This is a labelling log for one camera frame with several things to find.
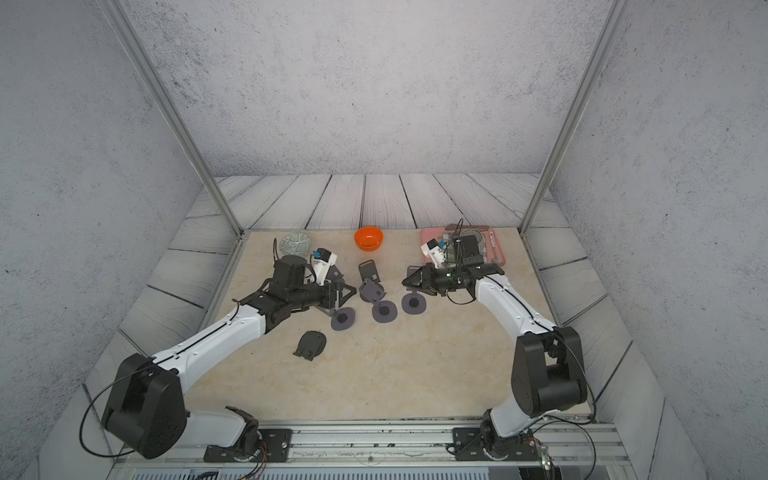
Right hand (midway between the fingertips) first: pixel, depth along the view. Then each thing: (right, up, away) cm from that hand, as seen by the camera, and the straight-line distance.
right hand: (408, 283), depth 80 cm
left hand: (-15, -2, +1) cm, 15 cm away
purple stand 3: (-7, -11, +18) cm, 22 cm away
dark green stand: (-29, -19, +11) cm, 36 cm away
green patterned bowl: (-42, +12, +36) cm, 57 cm away
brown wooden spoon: (+20, +18, +42) cm, 50 cm away
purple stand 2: (-20, -13, +15) cm, 28 cm away
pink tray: (+15, +13, +38) cm, 43 cm away
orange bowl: (-13, +14, +34) cm, 39 cm away
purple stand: (+3, -8, +19) cm, 21 cm away
